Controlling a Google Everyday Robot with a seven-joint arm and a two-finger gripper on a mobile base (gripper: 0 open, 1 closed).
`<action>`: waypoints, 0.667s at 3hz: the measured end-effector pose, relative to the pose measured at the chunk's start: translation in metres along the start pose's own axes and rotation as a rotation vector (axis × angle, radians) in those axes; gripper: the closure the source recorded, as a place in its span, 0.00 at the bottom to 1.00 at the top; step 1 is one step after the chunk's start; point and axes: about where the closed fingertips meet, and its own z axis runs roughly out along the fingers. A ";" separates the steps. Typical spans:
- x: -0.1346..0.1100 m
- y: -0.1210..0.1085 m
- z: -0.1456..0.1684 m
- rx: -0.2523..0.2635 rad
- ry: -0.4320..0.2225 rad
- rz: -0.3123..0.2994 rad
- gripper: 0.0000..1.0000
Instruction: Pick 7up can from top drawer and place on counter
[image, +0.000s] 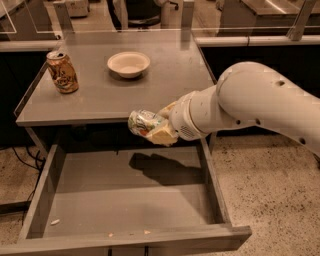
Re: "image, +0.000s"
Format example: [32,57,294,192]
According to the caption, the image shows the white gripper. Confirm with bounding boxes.
[146,91,206,146]

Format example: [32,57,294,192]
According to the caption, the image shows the green white 7up can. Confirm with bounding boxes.
[128,110,164,137]

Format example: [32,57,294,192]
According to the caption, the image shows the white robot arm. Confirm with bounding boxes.
[147,62,320,156]

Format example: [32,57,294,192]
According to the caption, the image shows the grey counter cabinet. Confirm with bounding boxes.
[13,29,229,155]

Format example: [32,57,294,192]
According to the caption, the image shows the grey open drawer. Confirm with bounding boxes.
[1,140,252,256]

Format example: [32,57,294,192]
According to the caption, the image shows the orange brown soda can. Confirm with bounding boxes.
[46,51,79,94]

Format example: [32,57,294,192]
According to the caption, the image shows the white crumb in drawer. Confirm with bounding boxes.
[50,219,60,225]

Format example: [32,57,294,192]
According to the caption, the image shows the white paper bowl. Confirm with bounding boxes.
[107,52,150,79]

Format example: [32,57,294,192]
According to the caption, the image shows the black office chair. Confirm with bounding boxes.
[106,0,179,31]

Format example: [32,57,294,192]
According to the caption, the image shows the grey horizontal rail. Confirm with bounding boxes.
[0,35,320,52]

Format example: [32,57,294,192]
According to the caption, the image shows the black floor cables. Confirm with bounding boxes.
[9,145,46,224]

